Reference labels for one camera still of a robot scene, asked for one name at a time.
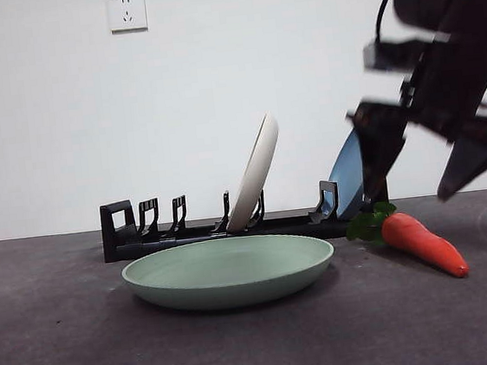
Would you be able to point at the green plate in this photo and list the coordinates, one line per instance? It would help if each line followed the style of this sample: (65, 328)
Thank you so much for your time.
(232, 284)

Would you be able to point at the beige plate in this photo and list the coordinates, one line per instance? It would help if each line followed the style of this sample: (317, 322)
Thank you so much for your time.
(255, 172)

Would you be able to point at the white wall socket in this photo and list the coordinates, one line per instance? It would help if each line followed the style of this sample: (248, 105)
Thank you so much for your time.
(127, 11)

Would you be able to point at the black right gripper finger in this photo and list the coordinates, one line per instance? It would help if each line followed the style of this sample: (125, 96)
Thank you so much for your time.
(472, 163)
(381, 142)

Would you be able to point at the blue plate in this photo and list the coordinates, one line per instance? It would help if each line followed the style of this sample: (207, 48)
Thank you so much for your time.
(350, 180)

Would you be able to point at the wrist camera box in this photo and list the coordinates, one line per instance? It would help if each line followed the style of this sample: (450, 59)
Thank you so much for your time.
(378, 57)

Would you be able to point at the orange carrot with green leaves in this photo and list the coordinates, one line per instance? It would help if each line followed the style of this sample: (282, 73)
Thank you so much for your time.
(419, 242)

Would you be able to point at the black plate rack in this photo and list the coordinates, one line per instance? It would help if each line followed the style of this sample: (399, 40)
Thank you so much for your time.
(111, 248)

